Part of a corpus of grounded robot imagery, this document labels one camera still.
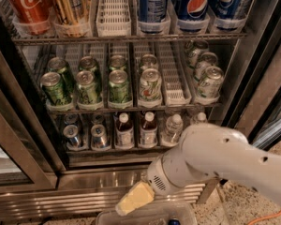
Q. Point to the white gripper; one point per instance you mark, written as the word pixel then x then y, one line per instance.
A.
pixel 161 177

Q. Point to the brown bottle blue label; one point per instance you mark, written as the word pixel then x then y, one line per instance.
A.
pixel 148 131

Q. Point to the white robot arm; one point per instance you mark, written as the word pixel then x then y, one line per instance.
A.
pixel 206 151

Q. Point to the blue bottle cap in bin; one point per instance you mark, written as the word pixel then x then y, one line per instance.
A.
pixel 174 221

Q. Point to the steel fridge base panel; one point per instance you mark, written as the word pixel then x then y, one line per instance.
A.
pixel 78 193

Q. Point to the brown bottle left white cap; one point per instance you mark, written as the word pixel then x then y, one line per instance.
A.
pixel 124 132

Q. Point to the clear water bottle left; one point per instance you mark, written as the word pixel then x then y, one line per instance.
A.
pixel 172 130

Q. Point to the clear water bottle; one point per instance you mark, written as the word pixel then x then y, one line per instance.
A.
pixel 172 130
pixel 198 118

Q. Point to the clear water bottle right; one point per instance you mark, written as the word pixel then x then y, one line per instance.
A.
pixel 198 118

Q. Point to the fridge sliding glass door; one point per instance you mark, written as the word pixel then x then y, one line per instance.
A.
pixel 25 168

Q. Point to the clear plastic bin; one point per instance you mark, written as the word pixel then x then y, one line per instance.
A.
pixel 156 213

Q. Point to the silver blue can front right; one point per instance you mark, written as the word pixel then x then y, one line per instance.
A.
pixel 99 141

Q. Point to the silver blue can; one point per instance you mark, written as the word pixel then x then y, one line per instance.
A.
pixel 73 135
pixel 99 141

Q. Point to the silver can back right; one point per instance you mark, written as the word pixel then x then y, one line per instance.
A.
pixel 97 119

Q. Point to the silver blue can front left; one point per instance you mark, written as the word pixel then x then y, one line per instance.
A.
pixel 73 135

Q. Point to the green can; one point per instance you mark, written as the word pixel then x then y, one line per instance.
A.
pixel 119 86
pixel 87 88
pixel 61 66
pixel 55 89
pixel 117 62
pixel 89 63

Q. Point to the silver can back left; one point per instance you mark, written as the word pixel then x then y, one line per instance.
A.
pixel 72 119

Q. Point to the white empty middle tray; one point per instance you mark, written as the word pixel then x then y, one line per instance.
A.
pixel 175 87

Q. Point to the white empty tray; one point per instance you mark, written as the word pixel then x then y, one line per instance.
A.
pixel 113 18
pixel 175 87

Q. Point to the white diet can front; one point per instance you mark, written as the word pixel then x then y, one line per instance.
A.
pixel 150 85

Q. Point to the white diet can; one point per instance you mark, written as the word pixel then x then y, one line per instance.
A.
pixel 148 61
pixel 150 85

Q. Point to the white can right front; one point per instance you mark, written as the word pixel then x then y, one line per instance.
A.
pixel 210 82

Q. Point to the green can front left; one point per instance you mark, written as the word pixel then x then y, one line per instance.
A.
pixel 55 89

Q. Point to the white diet can back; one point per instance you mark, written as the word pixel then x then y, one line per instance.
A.
pixel 148 61

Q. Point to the white can right middle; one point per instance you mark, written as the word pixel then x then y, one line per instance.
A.
pixel 205 60

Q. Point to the green can back left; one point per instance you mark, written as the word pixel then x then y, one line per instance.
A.
pixel 61 66

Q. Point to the white can right back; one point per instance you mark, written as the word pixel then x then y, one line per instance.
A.
pixel 193 49

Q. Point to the white empty top tray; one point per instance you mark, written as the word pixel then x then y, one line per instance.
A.
pixel 113 18

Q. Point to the blue Pepsi can left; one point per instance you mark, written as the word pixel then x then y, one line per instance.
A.
pixel 151 13

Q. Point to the blue pepsi can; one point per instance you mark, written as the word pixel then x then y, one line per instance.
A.
pixel 230 15
pixel 190 11
pixel 151 13

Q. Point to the blue Pepsi can middle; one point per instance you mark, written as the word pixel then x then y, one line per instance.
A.
pixel 190 11

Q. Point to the gold soda can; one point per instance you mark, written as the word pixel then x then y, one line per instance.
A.
pixel 72 18

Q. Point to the blue Pepsi can right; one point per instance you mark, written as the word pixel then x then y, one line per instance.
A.
pixel 230 15

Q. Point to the red Coca-Cola can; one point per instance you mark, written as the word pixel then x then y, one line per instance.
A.
pixel 33 13

